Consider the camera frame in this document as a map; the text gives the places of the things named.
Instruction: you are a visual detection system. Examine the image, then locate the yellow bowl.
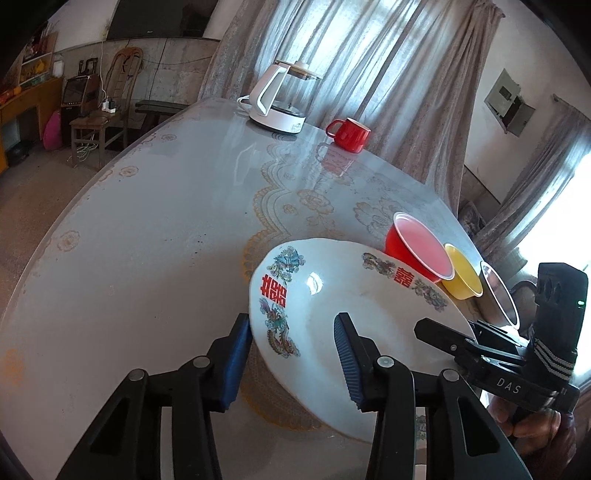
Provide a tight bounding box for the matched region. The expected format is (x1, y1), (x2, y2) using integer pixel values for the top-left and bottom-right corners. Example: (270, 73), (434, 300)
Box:
(441, 243), (484, 301)

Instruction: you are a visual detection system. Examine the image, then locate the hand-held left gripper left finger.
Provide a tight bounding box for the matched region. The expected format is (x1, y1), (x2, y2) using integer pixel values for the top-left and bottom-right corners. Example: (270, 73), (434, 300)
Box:
(55, 313), (254, 480)

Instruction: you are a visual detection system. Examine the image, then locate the white printed plate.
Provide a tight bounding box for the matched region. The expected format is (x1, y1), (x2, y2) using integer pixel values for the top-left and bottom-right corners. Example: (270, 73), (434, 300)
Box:
(249, 237), (478, 444)

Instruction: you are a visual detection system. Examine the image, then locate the lace patterned tablecloth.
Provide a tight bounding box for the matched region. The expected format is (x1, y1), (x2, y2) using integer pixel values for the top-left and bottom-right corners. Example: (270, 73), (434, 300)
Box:
(0, 97), (481, 480)

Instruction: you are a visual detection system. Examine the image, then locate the sheer grey curtain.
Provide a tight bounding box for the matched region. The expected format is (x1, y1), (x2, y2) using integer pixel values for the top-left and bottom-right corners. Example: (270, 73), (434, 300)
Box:
(475, 97), (591, 261)

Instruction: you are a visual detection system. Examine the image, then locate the black television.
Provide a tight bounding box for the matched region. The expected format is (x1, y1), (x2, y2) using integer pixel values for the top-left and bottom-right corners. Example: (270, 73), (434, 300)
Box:
(106, 0), (219, 40)

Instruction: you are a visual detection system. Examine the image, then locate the pink bag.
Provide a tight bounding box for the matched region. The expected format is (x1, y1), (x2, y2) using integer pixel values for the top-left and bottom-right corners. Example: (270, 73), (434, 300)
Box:
(42, 110), (63, 151)

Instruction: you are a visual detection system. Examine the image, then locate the sheer beige curtain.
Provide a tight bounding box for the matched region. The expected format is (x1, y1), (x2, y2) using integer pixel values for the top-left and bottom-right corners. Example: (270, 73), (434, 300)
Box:
(198, 0), (504, 208)

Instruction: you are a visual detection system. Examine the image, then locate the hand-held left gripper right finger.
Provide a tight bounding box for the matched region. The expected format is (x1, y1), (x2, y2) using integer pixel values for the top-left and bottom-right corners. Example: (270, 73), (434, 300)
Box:
(333, 312), (536, 480)

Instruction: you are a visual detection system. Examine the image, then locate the wall electrical panel box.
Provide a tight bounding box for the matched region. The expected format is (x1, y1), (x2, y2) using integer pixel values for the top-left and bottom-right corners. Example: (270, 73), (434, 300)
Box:
(484, 69), (536, 137)

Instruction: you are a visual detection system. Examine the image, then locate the red mug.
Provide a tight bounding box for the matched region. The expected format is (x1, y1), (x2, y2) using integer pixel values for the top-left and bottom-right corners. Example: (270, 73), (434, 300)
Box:
(325, 117), (371, 154)

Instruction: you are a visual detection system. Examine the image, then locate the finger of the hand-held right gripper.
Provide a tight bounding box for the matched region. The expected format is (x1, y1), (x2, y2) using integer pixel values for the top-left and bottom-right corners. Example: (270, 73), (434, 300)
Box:
(471, 320), (532, 352)
(414, 318), (491, 370)

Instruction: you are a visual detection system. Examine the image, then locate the wooden chair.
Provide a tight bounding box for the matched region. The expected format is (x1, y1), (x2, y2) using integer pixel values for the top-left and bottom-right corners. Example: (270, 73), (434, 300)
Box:
(69, 47), (145, 169)

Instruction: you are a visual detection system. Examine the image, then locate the person's right hand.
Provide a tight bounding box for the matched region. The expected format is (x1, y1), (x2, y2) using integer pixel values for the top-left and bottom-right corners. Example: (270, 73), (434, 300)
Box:
(488, 396), (575, 444)

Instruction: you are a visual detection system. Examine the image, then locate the white electric kettle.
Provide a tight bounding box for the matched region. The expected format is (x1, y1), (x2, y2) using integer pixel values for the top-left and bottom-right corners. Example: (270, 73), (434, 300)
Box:
(237, 60), (322, 136)

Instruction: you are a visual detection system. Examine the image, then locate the red plastic cup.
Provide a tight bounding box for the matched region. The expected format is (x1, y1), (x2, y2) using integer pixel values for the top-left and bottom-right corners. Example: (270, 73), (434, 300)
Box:
(385, 212), (455, 283)

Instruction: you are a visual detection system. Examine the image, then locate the dark low bench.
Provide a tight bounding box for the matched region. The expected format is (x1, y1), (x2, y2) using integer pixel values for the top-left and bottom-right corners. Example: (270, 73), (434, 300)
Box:
(135, 99), (190, 126)

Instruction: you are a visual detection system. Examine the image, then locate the wooden cabinet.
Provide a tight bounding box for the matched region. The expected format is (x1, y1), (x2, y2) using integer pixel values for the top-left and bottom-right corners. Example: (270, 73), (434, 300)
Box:
(0, 76), (63, 174)

